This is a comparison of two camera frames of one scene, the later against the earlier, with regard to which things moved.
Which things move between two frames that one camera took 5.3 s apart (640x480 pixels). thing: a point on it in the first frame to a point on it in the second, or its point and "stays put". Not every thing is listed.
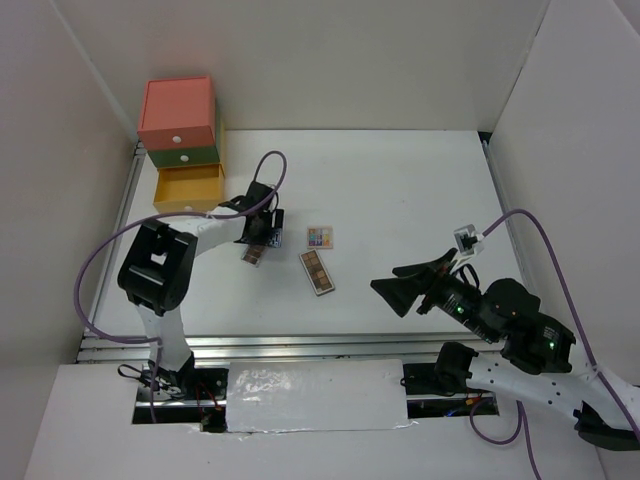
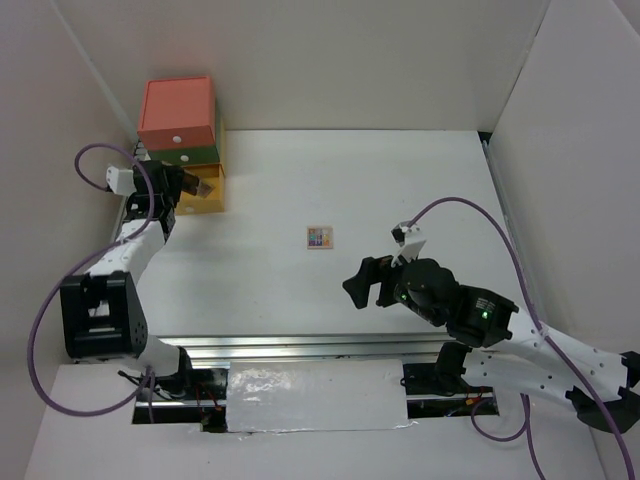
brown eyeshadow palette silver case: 316,272 to 203,189
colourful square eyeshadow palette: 320,237 stays put
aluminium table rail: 283,349 stays put
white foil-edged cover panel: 340,395 stays put
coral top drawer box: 177,113 stays put
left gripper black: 272,235 to 174,176
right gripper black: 398,291 to 371,270
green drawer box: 163,158 stays put
